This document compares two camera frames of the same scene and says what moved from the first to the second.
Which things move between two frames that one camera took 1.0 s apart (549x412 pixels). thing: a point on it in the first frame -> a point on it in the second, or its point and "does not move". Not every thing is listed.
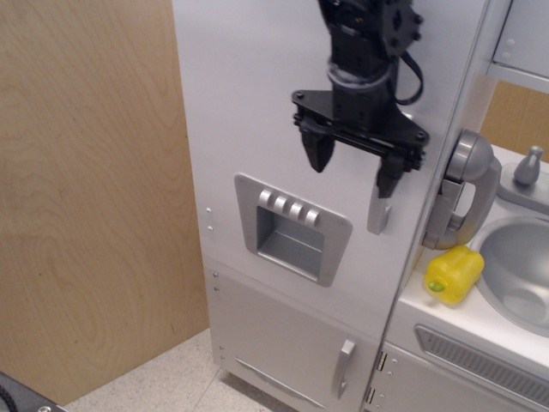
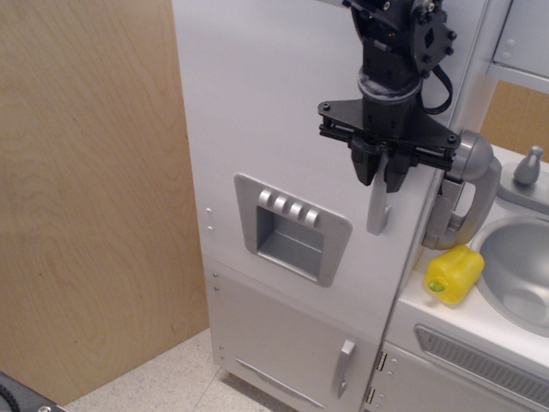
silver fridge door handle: (378, 210) does not move
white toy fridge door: (328, 239) does not move
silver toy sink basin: (515, 284) does not move
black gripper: (364, 116) -> (385, 129)
